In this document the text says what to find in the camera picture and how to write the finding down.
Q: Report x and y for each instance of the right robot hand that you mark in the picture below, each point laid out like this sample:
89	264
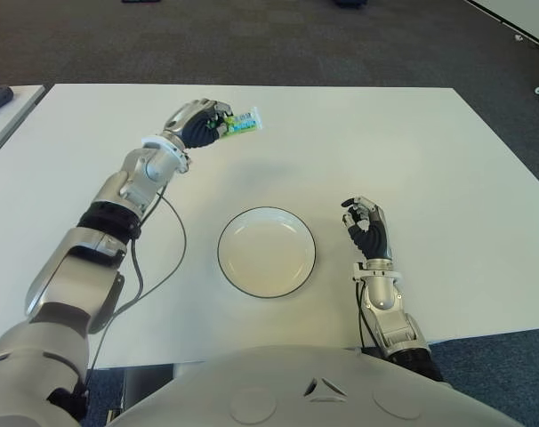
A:
372	233

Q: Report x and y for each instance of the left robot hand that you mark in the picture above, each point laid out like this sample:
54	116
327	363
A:
196	124

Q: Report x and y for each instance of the green white toothpaste tube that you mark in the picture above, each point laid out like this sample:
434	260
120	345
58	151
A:
245	122

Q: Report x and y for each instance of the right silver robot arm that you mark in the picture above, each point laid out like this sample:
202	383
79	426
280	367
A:
394	320

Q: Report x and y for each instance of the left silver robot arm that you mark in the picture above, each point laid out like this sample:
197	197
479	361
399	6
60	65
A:
87	258

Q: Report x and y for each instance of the white plate with black rim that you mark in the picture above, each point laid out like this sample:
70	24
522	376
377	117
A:
267	251

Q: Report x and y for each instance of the grey robot torso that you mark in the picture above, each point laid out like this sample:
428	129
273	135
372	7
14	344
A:
314	391

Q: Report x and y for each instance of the white side table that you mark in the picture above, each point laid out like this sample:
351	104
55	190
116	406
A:
5	124

